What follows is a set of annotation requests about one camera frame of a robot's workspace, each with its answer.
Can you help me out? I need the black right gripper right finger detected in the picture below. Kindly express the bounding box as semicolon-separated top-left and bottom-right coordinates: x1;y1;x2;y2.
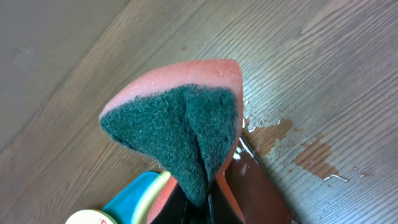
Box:
207;180;244;224

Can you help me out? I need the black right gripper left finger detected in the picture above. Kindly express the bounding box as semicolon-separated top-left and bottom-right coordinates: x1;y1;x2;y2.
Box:
150;182;205;224

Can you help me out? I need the yellow-green plate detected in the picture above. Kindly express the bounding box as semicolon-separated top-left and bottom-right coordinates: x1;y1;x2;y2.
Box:
131;171;171;224

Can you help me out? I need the yellow plate with ketchup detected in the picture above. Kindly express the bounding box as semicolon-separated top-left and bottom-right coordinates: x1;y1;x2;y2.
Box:
65;209;118;224

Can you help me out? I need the dark brown tray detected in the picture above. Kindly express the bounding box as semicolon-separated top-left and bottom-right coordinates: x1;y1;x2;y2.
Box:
224;136;299;224

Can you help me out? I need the teal plastic tray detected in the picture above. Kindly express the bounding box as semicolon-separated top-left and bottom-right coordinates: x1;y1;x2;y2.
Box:
102;171;159;224

